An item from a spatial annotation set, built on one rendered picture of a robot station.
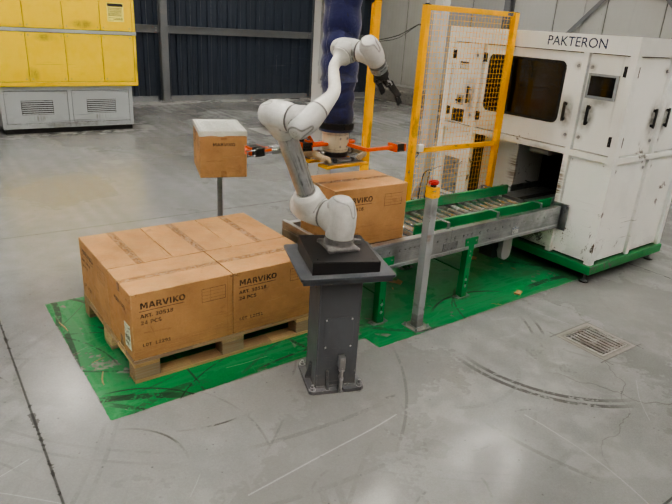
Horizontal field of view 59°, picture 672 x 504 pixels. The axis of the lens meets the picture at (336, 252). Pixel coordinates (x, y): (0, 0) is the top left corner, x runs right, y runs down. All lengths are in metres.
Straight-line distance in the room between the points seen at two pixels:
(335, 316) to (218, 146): 2.43
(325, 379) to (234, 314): 0.68
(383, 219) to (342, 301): 1.02
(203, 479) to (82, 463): 0.57
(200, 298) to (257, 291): 0.37
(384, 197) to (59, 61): 7.45
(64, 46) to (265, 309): 7.54
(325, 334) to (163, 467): 1.04
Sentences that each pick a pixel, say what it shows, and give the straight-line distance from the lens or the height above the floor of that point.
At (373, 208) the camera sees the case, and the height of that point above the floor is 0.80.
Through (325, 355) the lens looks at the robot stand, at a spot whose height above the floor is 0.22.
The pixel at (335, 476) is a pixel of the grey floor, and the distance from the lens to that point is 2.89.
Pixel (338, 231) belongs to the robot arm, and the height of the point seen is 0.94.
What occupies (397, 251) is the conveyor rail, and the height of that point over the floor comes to 0.52.
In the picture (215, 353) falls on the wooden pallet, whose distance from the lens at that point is 3.71.
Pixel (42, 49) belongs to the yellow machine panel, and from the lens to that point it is 10.50.
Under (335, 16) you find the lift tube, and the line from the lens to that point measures 3.67.
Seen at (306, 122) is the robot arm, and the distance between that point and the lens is 2.66.
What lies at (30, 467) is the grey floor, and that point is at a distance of 3.13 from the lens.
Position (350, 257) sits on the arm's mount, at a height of 0.82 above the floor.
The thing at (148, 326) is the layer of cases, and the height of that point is 0.34.
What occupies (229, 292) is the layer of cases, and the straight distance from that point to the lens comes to 3.51.
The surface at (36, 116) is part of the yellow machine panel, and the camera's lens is 10.63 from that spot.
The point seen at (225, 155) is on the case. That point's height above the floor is 0.81.
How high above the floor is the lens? 1.94
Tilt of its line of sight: 21 degrees down
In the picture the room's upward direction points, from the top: 4 degrees clockwise
